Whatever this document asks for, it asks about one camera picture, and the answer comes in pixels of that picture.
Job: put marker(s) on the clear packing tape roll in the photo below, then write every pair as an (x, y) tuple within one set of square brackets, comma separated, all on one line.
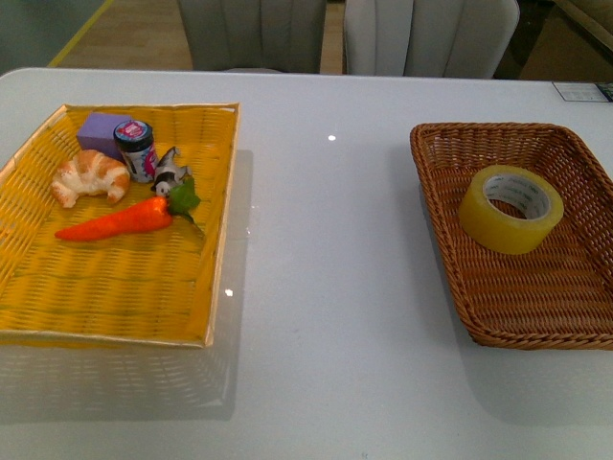
[(510, 210)]

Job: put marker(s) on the yellow woven basket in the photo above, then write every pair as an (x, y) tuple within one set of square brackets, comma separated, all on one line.
[(156, 288)]

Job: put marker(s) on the brown wicker basket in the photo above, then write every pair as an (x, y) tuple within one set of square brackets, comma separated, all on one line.
[(559, 296)]

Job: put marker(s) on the orange toy carrot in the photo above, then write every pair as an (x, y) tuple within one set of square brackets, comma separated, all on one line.
[(152, 214)]

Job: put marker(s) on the black white animal figurine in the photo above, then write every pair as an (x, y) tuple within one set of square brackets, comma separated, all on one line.
[(168, 174)]

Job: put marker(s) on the small dark labelled jar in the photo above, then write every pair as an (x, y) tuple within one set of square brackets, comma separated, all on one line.
[(135, 142)]

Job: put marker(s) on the left grey chair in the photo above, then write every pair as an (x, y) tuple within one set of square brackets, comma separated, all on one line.
[(259, 35)]

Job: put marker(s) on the grey chair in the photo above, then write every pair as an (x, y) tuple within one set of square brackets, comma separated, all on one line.
[(259, 35), (433, 39)]

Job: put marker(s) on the right grey chair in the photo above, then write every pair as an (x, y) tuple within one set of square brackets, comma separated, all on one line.
[(433, 39)]

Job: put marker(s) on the toy croissant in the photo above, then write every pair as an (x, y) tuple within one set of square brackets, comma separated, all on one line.
[(90, 173)]

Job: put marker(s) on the purple foam block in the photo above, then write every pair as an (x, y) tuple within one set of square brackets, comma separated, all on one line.
[(97, 133)]

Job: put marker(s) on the dark label sticker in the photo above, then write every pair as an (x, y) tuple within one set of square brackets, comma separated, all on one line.
[(584, 91)]

